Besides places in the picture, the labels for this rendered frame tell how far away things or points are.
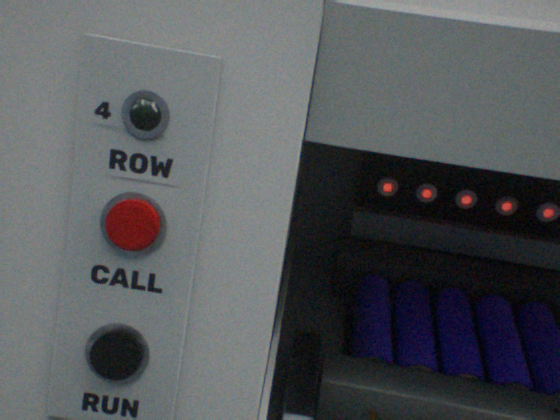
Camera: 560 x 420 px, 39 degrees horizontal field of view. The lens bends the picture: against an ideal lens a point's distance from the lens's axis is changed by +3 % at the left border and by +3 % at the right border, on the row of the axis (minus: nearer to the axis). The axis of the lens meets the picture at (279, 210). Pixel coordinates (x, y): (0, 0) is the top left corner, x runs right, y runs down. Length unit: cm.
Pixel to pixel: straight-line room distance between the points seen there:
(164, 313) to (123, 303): 1
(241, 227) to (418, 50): 7
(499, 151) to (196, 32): 10
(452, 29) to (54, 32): 11
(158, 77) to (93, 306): 8
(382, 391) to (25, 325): 15
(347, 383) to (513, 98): 14
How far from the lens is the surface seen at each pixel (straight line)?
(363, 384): 33
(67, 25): 24
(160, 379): 26
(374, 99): 24
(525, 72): 24
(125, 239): 24
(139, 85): 23
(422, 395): 33
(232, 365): 25
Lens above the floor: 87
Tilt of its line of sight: 14 degrees down
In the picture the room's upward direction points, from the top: 9 degrees clockwise
